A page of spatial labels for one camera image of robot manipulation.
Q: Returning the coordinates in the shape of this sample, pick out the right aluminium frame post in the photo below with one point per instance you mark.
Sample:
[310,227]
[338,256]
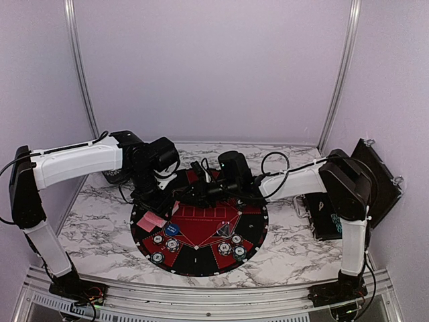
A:
[345,63]

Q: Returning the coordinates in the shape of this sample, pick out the round red black poker mat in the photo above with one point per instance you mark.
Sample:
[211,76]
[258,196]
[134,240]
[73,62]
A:
[198,254]

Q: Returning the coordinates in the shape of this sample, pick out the black floral box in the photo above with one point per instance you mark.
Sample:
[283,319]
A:
[118,176]

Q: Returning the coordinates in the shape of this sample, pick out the red playing card deck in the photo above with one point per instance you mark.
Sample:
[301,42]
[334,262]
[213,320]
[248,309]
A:
[175,207]

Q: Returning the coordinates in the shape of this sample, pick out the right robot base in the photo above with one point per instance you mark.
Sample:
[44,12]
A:
[344,297]

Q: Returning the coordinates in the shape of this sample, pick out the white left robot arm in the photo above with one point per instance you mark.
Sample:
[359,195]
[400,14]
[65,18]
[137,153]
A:
[40,185]

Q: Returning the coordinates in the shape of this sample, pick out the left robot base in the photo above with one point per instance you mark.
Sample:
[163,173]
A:
[84,292]

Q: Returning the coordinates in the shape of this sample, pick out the aluminium frame post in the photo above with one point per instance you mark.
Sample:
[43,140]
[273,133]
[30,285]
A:
[72,26]
[345,63]

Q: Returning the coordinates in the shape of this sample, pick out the blue small blind button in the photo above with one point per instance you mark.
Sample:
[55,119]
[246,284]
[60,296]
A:
[172,229]

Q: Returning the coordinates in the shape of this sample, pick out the left aluminium frame post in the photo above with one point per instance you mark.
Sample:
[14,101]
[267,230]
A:
[72,26]

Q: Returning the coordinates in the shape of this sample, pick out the single red playing card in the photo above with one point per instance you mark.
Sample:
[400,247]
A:
[149,221]

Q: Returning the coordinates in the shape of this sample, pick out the clear round dealer button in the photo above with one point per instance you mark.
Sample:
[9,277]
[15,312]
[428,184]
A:
[225,229]

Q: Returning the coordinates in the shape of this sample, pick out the black poker chip case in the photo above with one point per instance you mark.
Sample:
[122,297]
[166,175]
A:
[357,186]

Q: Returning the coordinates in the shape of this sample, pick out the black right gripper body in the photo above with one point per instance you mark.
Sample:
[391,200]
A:
[208,197]

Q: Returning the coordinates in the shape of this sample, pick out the red brown poker chip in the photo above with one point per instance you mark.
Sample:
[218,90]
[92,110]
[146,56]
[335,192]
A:
[158,239]
[236,239]

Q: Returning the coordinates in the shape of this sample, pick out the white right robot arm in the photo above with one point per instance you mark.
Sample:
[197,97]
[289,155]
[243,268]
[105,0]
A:
[307,179]

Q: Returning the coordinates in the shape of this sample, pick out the aluminium front rail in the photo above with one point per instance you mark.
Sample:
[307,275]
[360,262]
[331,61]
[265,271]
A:
[128,301]

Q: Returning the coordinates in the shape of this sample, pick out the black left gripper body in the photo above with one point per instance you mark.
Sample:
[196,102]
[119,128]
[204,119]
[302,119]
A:
[145,192]

